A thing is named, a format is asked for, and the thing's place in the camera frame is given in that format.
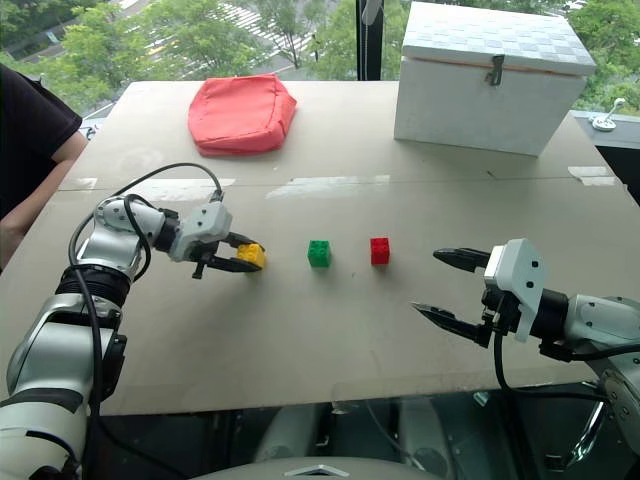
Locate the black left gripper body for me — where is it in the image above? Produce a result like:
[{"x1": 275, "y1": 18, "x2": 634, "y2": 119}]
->
[{"x1": 191, "y1": 241, "x2": 227, "y2": 280}]

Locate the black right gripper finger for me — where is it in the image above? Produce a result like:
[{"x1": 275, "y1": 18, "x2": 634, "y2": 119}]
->
[
  {"x1": 409, "y1": 301, "x2": 495, "y2": 350},
  {"x1": 432, "y1": 246, "x2": 493, "y2": 274}
]

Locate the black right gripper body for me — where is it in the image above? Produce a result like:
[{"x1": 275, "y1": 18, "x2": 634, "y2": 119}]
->
[{"x1": 480, "y1": 288, "x2": 522, "y2": 337}]

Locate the yellow toy brick cube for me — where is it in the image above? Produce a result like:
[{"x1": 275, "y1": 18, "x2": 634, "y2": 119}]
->
[{"x1": 235, "y1": 242, "x2": 268, "y2": 272}]

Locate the green toy brick cube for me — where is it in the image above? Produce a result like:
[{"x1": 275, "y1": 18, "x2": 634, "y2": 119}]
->
[{"x1": 306, "y1": 239, "x2": 333, "y2": 269}]

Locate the red toy brick cube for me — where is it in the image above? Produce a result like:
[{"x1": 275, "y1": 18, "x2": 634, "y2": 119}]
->
[{"x1": 369, "y1": 236, "x2": 392, "y2": 267}]

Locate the red fabric pouch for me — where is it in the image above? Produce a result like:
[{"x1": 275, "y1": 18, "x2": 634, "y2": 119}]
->
[{"x1": 187, "y1": 73, "x2": 298, "y2": 158}]

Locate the white lidded box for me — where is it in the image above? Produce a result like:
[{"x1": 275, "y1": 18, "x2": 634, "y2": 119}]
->
[{"x1": 393, "y1": 1, "x2": 598, "y2": 158}]

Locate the grey rounded shape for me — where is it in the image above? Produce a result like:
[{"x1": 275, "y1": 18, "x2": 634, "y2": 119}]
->
[{"x1": 253, "y1": 402, "x2": 322, "y2": 464}]

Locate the metal box latch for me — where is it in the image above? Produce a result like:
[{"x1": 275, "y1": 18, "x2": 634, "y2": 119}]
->
[{"x1": 485, "y1": 53, "x2": 505, "y2": 86}]

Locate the person's black shirt torso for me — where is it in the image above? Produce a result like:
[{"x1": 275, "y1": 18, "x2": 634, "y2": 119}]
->
[{"x1": 0, "y1": 64, "x2": 84, "y2": 221}]

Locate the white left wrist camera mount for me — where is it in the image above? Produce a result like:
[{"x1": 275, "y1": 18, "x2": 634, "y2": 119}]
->
[{"x1": 168, "y1": 200, "x2": 234, "y2": 263}]

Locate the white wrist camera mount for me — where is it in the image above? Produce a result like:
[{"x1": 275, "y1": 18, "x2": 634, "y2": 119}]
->
[
  {"x1": 483, "y1": 238, "x2": 547, "y2": 344},
  {"x1": 168, "y1": 200, "x2": 234, "y2": 263}
]

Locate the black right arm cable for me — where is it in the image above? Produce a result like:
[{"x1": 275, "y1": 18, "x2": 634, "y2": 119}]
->
[{"x1": 492, "y1": 329, "x2": 609, "y2": 404}]

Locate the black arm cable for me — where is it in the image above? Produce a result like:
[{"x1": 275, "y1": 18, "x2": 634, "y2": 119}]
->
[
  {"x1": 68, "y1": 162, "x2": 225, "y2": 480},
  {"x1": 492, "y1": 329, "x2": 609, "y2": 404}
]

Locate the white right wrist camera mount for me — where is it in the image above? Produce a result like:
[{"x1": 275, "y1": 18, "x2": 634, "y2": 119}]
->
[{"x1": 483, "y1": 238, "x2": 547, "y2": 344}]

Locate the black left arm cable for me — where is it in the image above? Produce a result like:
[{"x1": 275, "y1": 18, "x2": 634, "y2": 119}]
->
[{"x1": 68, "y1": 162, "x2": 225, "y2": 480}]

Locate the white window handle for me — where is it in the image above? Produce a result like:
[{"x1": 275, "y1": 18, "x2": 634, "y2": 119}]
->
[{"x1": 591, "y1": 97, "x2": 627, "y2": 133}]

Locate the black window frame post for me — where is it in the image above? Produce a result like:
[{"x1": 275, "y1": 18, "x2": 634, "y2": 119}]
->
[{"x1": 355, "y1": 0, "x2": 384, "y2": 82}]

